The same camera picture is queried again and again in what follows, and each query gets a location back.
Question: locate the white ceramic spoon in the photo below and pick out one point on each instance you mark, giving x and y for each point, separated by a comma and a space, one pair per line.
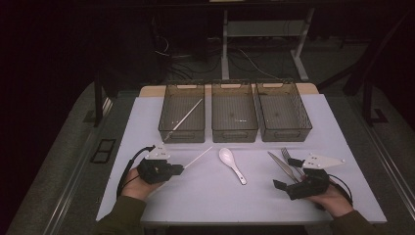
226, 156

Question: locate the steel fork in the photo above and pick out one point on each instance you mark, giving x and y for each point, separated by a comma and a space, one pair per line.
285, 154

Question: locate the white metal desk frame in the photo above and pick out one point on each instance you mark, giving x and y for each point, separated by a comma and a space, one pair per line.
224, 49

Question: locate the person's right hand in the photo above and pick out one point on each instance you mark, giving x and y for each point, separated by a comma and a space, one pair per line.
336, 202

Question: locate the person's left hand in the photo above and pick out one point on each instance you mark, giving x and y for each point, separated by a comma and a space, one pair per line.
135, 187

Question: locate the aluminium frame rail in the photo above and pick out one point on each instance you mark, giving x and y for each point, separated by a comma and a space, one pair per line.
60, 212
391, 166

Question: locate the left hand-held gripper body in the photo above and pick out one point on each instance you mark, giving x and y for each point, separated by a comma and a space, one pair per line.
155, 171

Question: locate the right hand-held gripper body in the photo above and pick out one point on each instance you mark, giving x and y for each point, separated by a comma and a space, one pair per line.
314, 184

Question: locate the steel table knife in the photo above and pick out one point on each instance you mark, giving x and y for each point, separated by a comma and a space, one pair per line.
280, 164

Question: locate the black metal post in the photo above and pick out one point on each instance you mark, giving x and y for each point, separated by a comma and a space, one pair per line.
98, 98

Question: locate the smoky transparent plastic bin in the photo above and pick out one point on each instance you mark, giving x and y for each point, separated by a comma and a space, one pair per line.
282, 114
234, 114
182, 133

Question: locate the black metal stand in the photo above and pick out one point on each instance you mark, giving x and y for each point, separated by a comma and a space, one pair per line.
367, 104

